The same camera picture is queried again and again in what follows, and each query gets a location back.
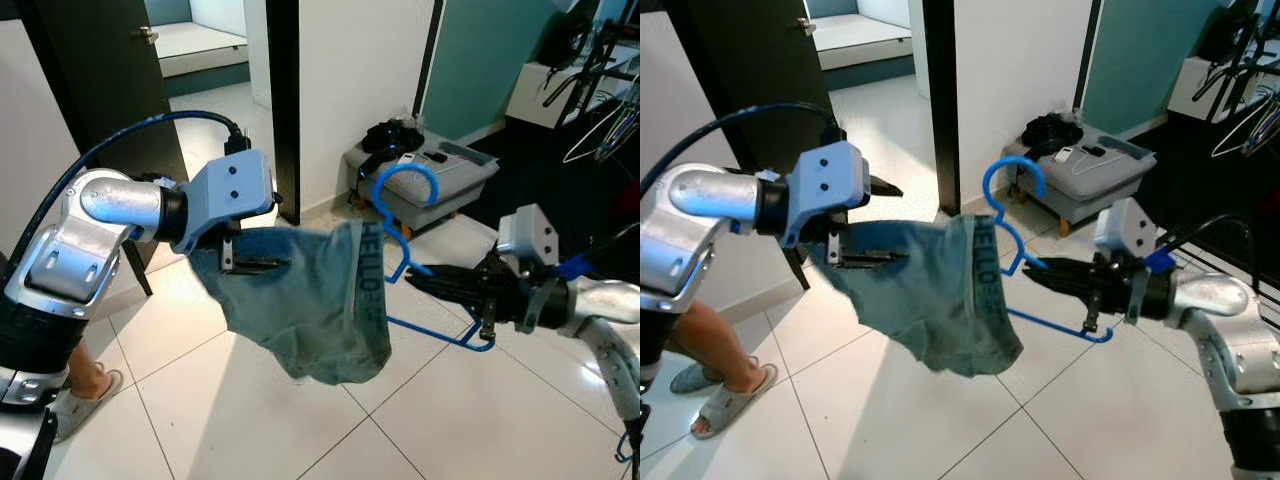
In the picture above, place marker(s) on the pale green plastic hanger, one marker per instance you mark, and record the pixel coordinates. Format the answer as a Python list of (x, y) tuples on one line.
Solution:
[(600, 150), (1245, 140)]

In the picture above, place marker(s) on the black door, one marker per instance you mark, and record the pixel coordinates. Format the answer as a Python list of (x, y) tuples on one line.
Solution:
[(760, 70), (90, 80)]

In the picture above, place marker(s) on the grey storage ottoman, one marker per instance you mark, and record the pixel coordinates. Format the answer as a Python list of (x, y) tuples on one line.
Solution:
[(1100, 190), (440, 195)]

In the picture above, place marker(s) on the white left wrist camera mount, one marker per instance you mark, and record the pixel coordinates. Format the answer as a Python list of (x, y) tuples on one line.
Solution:
[(230, 185), (825, 180)]

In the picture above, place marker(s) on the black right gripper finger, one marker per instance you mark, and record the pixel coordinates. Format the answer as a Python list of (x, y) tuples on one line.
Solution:
[(1070, 268), (460, 272), (465, 293), (1075, 288)]

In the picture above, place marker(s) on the white bed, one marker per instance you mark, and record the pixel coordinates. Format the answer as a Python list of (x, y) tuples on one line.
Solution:
[(200, 45), (860, 35)]

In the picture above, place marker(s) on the white remote control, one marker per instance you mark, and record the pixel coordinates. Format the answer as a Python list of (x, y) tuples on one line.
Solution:
[(1066, 154), (408, 160)]

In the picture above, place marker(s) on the black metal clothes rack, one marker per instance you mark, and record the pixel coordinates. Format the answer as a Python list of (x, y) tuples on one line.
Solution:
[(598, 55), (1245, 50)]

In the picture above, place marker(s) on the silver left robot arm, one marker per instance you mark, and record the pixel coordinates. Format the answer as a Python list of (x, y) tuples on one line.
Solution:
[(100, 200), (700, 195)]

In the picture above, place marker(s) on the blue plastic hanger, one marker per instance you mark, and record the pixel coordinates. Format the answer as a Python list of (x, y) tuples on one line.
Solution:
[(1015, 160), (410, 168)]

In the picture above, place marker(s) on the black bag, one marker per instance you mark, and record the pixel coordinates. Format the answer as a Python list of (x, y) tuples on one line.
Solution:
[(1220, 35), (570, 40)]

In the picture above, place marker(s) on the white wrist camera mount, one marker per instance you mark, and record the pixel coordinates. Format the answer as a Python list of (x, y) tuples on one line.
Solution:
[(527, 235), (230, 185), (1125, 230), (825, 180)]

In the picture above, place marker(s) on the black door frame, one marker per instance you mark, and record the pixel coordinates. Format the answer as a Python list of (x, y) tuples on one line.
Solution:
[(940, 100), (1088, 60), (430, 60), (283, 100)]

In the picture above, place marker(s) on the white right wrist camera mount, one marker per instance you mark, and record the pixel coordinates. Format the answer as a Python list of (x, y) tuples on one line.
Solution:
[(527, 235), (1125, 230)]

